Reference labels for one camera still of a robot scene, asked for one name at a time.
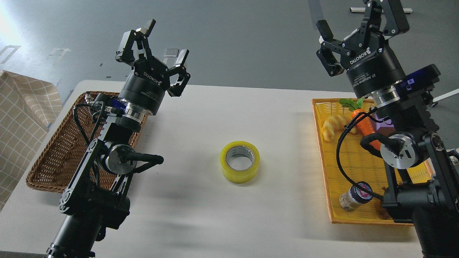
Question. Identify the toy carrot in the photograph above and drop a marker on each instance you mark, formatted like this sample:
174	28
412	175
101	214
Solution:
365	126

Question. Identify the brown toy animal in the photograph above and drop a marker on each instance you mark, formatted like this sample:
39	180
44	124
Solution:
385	211

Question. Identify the white chair leg with caster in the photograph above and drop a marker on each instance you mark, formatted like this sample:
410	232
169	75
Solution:
436	100

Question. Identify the yellow plastic tray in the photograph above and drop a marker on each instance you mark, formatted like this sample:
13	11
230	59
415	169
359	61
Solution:
357	163

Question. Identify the purple cube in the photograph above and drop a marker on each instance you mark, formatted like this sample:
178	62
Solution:
384	127

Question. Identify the small glass jar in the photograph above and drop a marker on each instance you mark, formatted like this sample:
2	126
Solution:
354	198

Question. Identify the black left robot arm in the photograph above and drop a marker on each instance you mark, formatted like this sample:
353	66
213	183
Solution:
96	197

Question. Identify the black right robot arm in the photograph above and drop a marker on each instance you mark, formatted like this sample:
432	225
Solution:
422	181

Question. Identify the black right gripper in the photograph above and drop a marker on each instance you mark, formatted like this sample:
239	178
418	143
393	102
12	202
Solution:
372	67

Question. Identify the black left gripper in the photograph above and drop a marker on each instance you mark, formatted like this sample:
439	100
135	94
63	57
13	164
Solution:
145	87

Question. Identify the yellow tape roll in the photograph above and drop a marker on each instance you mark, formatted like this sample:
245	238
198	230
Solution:
239	161

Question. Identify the beige checkered cloth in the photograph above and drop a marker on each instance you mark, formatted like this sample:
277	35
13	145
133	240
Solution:
28	107

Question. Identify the toy croissant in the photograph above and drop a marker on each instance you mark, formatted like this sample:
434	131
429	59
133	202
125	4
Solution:
332	124

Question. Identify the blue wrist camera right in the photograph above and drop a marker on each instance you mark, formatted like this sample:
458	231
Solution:
422	79

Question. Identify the white metal stand base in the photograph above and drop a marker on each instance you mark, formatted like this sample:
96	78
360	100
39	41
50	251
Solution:
362	10

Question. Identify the brown wicker basket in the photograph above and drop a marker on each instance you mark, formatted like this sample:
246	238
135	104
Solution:
58	162

